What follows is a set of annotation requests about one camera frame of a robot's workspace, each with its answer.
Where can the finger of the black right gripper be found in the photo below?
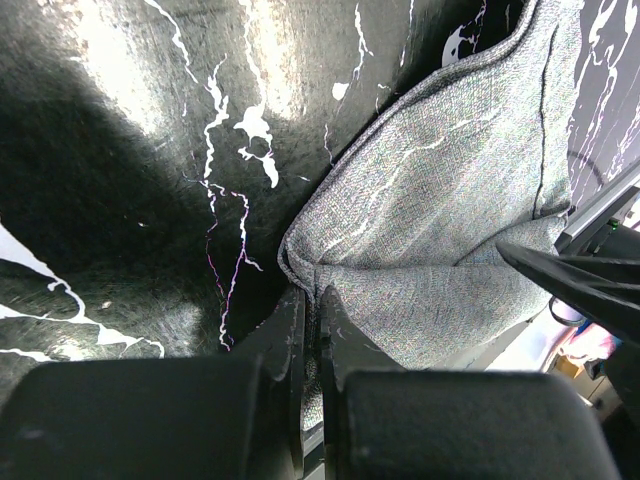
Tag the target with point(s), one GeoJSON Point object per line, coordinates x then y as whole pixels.
{"type": "Point", "coordinates": [606, 291]}

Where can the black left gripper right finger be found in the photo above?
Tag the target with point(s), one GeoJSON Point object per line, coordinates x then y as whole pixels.
{"type": "Point", "coordinates": [344, 349]}

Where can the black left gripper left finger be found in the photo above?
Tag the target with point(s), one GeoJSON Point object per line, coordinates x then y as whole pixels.
{"type": "Point", "coordinates": [262, 410]}

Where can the grey cloth napkin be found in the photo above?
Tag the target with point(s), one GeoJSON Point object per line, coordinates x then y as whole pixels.
{"type": "Point", "coordinates": [405, 226]}

